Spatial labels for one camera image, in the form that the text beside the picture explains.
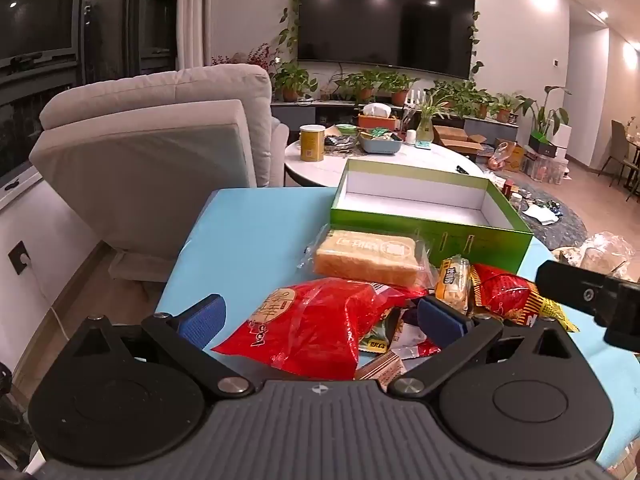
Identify wall television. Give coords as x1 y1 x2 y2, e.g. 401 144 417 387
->
297 0 477 81

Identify blue basket tray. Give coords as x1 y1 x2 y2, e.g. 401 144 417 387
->
357 130 403 155

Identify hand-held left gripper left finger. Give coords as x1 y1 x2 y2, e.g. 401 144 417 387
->
75 294 256 401

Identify red berry branches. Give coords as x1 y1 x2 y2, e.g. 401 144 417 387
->
212 45 273 67

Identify plastic bag of fruit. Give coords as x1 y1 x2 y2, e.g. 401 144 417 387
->
487 142 516 171

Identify glass vase with plant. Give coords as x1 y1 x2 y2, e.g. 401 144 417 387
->
412 92 451 143

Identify grey television cabinet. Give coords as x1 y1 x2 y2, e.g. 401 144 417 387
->
270 99 521 133

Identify beige armchair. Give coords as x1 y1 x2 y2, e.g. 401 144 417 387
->
29 64 290 281

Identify cardboard box yellow logo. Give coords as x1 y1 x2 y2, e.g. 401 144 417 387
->
495 140 526 173

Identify green yellow pea snack packet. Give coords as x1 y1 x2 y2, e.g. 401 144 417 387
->
357 307 401 356

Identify large red snack bag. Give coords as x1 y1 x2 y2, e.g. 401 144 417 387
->
211 280 428 382

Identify round grey rug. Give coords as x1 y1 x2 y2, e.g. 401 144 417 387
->
480 170 588 251

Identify sliced bread loaf packet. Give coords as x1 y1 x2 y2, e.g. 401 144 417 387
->
299 227 431 291

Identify brown snack packet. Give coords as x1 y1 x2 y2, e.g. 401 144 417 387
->
354 350 407 387

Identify round white table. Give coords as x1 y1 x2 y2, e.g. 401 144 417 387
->
284 137 488 190

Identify potted green plant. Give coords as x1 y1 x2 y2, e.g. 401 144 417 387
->
430 80 473 118
470 89 501 120
332 70 381 103
492 92 521 123
382 72 418 107
274 62 318 103

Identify dark sliding glass door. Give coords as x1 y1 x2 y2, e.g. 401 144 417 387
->
0 0 181 181

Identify yellow cake packet black label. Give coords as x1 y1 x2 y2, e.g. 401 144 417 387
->
434 255 472 317

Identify yellow can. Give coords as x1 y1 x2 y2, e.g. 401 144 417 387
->
299 125 326 162

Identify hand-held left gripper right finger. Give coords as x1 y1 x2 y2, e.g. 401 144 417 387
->
387 296 576 402

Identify green black box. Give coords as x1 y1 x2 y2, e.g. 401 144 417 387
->
529 130 556 155

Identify white red snack packet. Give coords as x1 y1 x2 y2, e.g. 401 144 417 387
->
390 320 443 361

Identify orange tissue box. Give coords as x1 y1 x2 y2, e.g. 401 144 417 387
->
357 103 401 132

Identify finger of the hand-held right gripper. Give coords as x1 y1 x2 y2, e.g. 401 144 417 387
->
535 260 608 317

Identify green cardboard box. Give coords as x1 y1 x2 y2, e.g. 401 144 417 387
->
329 157 535 281

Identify open cardboard box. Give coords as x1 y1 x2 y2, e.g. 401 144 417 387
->
432 124 488 156

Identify clear plastic bag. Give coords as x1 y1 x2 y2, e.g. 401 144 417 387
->
552 231 636 281

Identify white curtain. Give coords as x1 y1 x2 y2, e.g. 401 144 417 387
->
177 0 213 70

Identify grey dining chair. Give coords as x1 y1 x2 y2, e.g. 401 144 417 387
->
626 152 640 202
600 120 633 186

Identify black wall socket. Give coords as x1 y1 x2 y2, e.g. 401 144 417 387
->
7 241 32 276

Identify red yellow striped snack bag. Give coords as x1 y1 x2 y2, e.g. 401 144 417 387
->
469 262 580 333

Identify clear storage box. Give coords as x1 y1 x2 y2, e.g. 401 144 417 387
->
522 152 571 183

